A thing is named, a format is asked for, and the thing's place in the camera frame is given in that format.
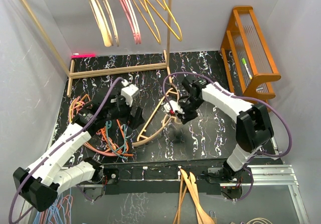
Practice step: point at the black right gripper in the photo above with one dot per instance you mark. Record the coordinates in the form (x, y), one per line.
(187, 116)

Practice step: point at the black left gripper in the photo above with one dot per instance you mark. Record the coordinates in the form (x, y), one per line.
(133, 121)

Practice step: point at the pink plastic hanger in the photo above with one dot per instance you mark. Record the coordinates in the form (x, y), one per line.
(125, 10)
(133, 15)

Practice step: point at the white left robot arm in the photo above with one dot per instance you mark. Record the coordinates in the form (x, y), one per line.
(42, 181)

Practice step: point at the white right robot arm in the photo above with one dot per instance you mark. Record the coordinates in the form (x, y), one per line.
(253, 125)

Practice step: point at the wooden hangers on floor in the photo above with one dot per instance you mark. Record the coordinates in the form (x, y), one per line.
(188, 185)

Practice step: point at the teal thin hanger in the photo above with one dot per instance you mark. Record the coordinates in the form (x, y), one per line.
(118, 138)

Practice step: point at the orange thin hanger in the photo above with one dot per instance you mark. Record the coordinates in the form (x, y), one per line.
(76, 105)

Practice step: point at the green white marker pen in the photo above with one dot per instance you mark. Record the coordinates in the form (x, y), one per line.
(246, 68)

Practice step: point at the orange wooden shelf rack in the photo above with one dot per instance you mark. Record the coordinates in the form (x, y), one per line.
(243, 38)

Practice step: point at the pink tape strip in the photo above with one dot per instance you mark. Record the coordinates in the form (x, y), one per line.
(82, 56)

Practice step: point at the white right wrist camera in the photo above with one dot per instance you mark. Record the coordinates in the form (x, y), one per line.
(171, 107)

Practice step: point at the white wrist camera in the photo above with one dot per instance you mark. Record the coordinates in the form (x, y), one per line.
(129, 92)
(171, 107)

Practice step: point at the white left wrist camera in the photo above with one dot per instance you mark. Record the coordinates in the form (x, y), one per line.
(129, 92)

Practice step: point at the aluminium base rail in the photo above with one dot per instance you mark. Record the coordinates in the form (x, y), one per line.
(264, 175)

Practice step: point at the blue wire hangers pile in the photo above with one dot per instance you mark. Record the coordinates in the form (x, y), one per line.
(59, 212)

